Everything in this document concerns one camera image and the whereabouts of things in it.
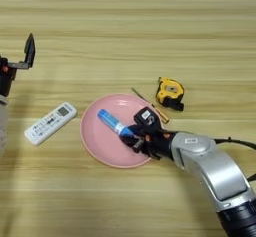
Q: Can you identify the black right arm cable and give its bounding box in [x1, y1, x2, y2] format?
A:
[213, 136, 256, 183]

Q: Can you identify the yellow black tape measure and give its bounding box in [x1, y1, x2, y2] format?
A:
[155, 76, 185, 112]

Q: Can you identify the white remote control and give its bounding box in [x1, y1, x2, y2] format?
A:
[24, 101, 78, 147]

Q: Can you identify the pink round plate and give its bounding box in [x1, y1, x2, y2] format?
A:
[79, 93, 163, 169]

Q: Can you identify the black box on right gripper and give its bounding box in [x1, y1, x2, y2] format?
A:
[133, 106, 162, 135]

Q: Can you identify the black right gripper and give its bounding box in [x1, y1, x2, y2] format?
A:
[119, 124, 176, 160]

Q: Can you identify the blue glue stick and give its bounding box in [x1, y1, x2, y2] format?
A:
[97, 108, 135, 138]

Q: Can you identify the screwdriver with amber handle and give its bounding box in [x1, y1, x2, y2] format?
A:
[130, 87, 170, 125]

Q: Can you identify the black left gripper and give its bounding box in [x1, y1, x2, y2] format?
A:
[0, 33, 36, 97]

